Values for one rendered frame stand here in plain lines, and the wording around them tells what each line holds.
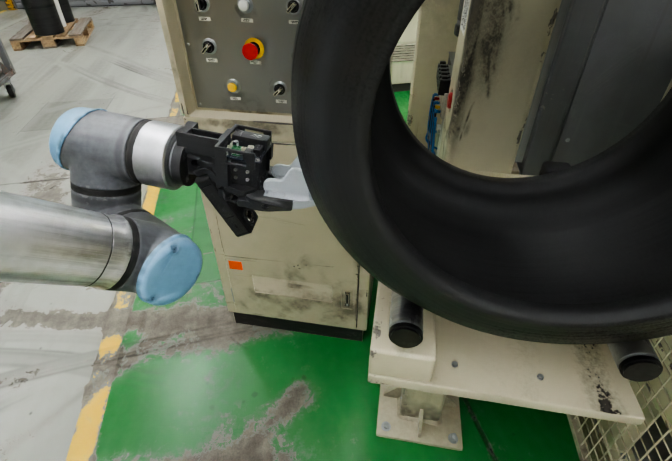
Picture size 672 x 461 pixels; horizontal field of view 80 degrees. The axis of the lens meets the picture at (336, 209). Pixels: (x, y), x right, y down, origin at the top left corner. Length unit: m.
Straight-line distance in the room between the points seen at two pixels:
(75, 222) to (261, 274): 1.04
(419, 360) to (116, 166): 0.48
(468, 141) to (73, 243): 0.63
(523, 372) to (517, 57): 0.48
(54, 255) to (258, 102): 0.79
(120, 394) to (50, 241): 1.28
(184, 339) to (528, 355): 1.35
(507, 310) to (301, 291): 1.06
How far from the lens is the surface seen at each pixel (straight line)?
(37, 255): 0.47
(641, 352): 0.62
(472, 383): 0.65
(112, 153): 0.60
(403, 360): 0.59
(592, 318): 0.53
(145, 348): 1.80
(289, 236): 1.31
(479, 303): 0.49
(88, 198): 0.64
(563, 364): 0.72
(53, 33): 6.68
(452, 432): 1.51
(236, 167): 0.54
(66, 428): 1.72
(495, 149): 0.80
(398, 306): 0.56
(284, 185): 0.53
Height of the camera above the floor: 1.34
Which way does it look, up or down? 36 degrees down
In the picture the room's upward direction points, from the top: straight up
